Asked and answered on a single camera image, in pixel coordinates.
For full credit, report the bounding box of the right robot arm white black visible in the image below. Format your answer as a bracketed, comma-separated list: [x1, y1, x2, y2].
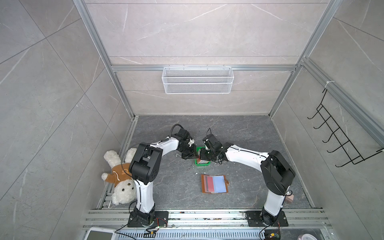
[199, 134, 296, 225]

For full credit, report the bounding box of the white wire mesh basket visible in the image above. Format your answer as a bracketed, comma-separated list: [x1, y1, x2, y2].
[162, 67, 235, 94]

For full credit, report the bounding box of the brown leather card holder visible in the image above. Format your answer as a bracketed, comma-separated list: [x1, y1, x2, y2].
[201, 175, 229, 194]

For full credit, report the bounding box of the white device at bottom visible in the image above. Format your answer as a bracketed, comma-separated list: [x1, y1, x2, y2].
[85, 227, 118, 240]

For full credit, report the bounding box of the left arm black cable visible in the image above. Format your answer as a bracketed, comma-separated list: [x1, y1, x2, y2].
[168, 123, 184, 139]

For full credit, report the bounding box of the green plastic card tray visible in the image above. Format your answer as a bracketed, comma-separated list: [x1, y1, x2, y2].
[195, 147, 211, 166]

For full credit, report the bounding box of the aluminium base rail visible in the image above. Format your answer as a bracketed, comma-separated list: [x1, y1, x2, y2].
[82, 209, 337, 240]

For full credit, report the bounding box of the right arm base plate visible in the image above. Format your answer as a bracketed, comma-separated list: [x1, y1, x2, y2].
[245, 210, 289, 227]

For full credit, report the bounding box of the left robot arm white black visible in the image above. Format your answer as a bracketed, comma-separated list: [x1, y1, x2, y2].
[129, 128, 198, 220]

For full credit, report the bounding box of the white brown plush toy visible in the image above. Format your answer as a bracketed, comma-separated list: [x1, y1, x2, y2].
[101, 148, 137, 206]

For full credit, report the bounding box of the black wire hook rack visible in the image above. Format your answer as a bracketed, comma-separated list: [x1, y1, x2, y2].
[307, 89, 384, 168]

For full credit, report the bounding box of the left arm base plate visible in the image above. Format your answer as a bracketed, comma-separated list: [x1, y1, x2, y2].
[127, 211, 169, 228]

